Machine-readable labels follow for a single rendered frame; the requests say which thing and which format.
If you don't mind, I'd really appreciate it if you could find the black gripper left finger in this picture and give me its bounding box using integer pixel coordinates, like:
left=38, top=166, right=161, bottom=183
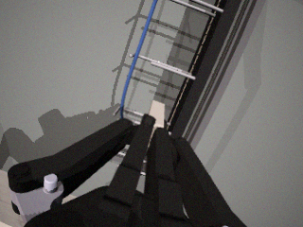
left=8, top=100, right=159, bottom=227

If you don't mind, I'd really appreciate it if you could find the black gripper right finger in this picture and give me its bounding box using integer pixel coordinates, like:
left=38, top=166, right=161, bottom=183
left=144, top=102, right=247, bottom=227

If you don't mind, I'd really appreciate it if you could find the dark blue cable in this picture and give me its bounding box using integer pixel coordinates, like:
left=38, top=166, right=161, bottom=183
left=120, top=0, right=157, bottom=118

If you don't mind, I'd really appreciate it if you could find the dark grey metal rack frame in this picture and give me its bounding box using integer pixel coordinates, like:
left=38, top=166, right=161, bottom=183
left=138, top=0, right=266, bottom=150

